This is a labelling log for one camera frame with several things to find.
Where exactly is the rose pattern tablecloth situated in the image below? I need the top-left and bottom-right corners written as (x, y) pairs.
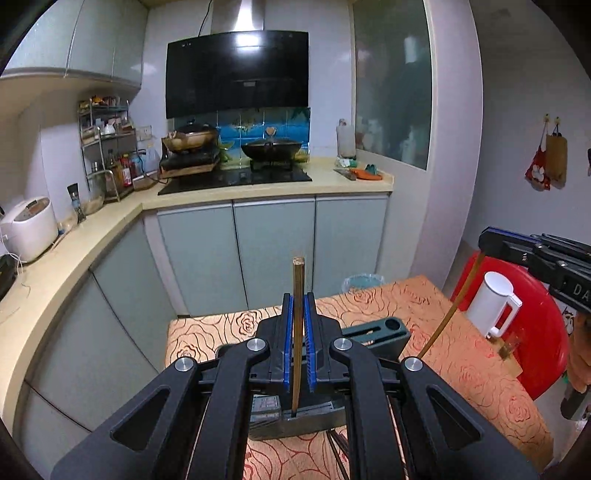
top-left (165, 276), bottom-right (553, 479)

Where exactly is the white rice cooker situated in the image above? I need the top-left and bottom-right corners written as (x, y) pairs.
top-left (1, 197), bottom-right (58, 264)

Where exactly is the white electric kettle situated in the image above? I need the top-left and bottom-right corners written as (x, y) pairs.
top-left (466, 271), bottom-right (523, 338)

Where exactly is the black countertop appliance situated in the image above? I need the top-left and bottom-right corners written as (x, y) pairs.
top-left (0, 254), bottom-right (17, 300)

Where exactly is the white plastic bottle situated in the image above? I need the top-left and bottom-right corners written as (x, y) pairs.
top-left (335, 119), bottom-right (356, 159)

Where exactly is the brown pot with lid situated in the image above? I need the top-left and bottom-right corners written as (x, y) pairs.
top-left (161, 122), bottom-right (219, 153)

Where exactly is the light bamboo chopstick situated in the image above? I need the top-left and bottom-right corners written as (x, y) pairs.
top-left (418, 252), bottom-right (486, 359)
top-left (291, 257), bottom-right (305, 417)

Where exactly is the metal spice rack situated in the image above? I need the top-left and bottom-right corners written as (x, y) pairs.
top-left (77, 95), bottom-right (138, 203)

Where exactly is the black induction cooktop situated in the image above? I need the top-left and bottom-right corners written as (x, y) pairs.
top-left (158, 167), bottom-right (312, 196)

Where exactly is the black wok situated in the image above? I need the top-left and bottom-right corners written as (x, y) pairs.
top-left (242, 138), bottom-right (301, 162)

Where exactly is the dark green utensil holder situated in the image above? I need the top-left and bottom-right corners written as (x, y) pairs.
top-left (249, 317), bottom-right (411, 441)

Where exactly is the red plastic stool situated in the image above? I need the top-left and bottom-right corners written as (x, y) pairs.
top-left (459, 257), bottom-right (569, 399)

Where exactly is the trash bin with bag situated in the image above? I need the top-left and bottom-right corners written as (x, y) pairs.
top-left (342, 273), bottom-right (385, 293)

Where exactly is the black range hood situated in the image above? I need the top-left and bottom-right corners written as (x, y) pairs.
top-left (165, 30), bottom-right (310, 119)

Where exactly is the red hanging decoration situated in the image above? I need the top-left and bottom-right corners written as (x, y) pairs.
top-left (525, 114), bottom-right (568, 191)

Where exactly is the person's right hand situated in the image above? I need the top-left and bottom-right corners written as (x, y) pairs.
top-left (567, 313), bottom-right (591, 393)

